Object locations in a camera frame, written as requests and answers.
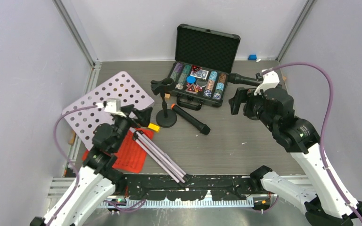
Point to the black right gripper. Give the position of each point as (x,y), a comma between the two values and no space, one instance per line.
(241,95)

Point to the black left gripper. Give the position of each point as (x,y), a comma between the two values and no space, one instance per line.
(143,117)

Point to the black microphone plain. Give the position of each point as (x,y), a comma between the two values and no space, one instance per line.
(236,78)

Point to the black round-base mic stand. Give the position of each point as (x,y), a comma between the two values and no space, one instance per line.
(165,118)

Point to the red sheet music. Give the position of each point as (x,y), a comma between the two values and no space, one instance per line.
(130,156)

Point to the lilac tripod music stand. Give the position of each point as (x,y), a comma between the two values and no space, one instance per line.
(109,120)

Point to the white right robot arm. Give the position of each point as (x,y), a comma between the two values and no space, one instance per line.
(329,203)

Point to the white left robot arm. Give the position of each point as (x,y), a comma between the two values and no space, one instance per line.
(96,179)

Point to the small yellow block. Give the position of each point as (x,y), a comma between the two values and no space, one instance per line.
(154,127)

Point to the small blue block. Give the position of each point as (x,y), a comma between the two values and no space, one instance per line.
(252,57)

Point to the silver dealer button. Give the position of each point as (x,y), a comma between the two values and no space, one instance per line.
(201,82)

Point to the blue playing card deck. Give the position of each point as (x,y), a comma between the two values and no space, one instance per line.
(200,74)

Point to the red triangle token lower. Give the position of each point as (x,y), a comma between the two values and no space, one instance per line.
(192,88)

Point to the blue round chip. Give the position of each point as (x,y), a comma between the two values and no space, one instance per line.
(191,80)

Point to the black poker chip case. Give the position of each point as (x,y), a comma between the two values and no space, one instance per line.
(211,50)

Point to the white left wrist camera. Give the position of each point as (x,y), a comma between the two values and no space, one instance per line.
(111,105)

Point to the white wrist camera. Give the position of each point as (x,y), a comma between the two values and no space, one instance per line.
(111,105)
(270,80)

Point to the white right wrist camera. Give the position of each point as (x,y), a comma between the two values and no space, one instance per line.
(270,80)

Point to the wooden block on rail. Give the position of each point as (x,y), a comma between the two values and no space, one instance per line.
(72,138)

